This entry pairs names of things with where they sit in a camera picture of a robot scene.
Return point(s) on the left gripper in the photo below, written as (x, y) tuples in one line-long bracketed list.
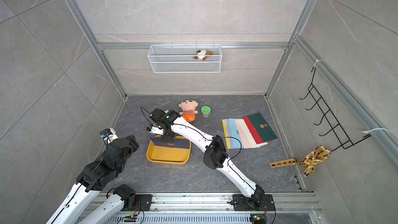
[(133, 144)]

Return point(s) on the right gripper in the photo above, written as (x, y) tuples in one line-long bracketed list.
[(168, 139)]

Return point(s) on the yellow plastic storage tray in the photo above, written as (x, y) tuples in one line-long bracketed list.
[(171, 156)]

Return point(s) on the red envelope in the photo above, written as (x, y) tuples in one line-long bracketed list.
[(253, 131)]

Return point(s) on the dark green envelope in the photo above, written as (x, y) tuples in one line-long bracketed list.
[(262, 127)]

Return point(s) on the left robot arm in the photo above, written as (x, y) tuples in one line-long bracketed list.
[(94, 178)]

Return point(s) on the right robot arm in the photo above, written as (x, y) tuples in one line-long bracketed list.
[(169, 124)]

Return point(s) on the pink plush doll orange pants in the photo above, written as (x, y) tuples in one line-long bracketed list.
[(189, 110)]

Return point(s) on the yellow envelope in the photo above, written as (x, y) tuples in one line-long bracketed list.
[(225, 134)]

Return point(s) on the lilac envelope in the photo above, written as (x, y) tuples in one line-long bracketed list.
[(231, 140)]

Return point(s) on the pink envelope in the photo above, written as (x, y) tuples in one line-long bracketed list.
[(245, 135)]

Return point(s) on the small brown white plush dog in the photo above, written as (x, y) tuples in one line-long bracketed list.
[(203, 55)]

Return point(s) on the yellow patterned cloth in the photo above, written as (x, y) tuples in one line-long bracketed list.
[(309, 163)]

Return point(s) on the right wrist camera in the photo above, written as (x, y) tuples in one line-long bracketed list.
[(155, 130)]

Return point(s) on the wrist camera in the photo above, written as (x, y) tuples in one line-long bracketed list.
[(155, 130), (108, 135)]

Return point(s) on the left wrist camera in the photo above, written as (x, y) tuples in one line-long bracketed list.
[(108, 135)]

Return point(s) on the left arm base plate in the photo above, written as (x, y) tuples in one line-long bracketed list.
[(133, 203)]

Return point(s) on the white wire mesh basket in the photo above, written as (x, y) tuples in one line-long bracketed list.
[(175, 58)]

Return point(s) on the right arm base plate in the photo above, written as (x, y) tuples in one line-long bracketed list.
[(241, 203)]

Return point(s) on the aluminium mounting rail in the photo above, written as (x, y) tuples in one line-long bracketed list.
[(196, 208)]

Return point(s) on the black wall hook rack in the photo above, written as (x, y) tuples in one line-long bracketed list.
[(329, 117)]

